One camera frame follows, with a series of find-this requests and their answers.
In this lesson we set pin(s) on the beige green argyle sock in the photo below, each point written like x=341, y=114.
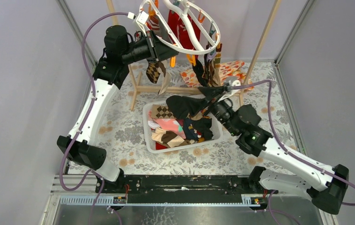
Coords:
x=161, y=112

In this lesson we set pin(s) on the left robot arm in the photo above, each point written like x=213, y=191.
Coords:
x=119, y=52

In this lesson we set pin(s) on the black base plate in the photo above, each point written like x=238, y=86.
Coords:
x=135, y=184

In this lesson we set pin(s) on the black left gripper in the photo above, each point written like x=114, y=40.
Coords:
x=154, y=47

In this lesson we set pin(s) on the wooden drying rack frame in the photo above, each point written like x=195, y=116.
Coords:
x=180, y=90

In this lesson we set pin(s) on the orange patterned cloth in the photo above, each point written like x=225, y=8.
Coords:
x=227, y=69

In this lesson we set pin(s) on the dark green sock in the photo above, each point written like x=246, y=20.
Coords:
x=183, y=107

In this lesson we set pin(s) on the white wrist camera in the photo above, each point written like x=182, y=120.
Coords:
x=230, y=83
x=139, y=21

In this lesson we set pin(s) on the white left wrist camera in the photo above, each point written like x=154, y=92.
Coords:
x=139, y=21

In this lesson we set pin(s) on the brown argyle hanging sock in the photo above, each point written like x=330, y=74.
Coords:
x=212, y=62

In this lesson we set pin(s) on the red sock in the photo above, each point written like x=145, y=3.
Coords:
x=179, y=29

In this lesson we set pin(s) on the white round sock hanger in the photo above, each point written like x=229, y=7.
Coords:
x=189, y=29

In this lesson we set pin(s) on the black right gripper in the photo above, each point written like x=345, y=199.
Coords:
x=213, y=94

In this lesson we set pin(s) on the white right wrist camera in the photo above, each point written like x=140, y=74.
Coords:
x=230, y=83

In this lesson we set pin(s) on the brown yellow argyle sock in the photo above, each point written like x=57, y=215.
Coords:
x=152, y=72

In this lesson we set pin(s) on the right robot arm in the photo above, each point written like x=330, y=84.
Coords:
x=319, y=183

